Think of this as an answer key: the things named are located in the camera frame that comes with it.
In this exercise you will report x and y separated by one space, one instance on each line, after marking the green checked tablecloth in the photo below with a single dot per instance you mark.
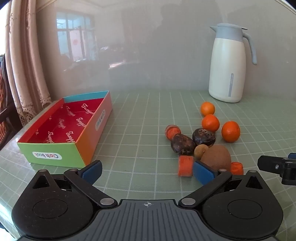
143 120

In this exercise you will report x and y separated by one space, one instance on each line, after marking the orange carrot piece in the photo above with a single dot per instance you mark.
186 165
237 168

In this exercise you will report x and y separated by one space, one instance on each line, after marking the white thermos jug grey lid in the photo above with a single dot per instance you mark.
227 69

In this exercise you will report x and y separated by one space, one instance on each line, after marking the colourful cardboard box red inside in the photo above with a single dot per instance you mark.
69 120

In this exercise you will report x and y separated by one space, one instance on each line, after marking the small tan longan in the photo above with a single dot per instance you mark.
200 151

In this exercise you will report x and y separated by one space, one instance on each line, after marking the wooden armchair red cushions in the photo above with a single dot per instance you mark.
3 125

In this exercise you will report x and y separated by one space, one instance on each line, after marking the carrot piece with brown end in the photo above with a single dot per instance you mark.
172 132

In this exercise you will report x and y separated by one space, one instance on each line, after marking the large brown oval fruit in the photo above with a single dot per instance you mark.
216 157

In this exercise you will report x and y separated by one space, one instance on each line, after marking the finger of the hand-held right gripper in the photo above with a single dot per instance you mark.
270 163
292 156

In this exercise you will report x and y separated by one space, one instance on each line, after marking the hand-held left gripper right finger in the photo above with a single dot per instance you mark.
203 173

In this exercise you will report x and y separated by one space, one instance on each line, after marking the dark brown wrinkled fruit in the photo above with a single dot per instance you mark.
182 144
204 136

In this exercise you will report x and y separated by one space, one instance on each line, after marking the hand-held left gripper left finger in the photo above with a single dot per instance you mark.
92 171

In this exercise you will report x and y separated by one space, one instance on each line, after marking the beige lace-edged curtain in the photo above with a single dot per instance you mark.
23 69

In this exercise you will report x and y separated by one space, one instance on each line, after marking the orange mandarin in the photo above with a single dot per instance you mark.
210 123
230 131
207 109

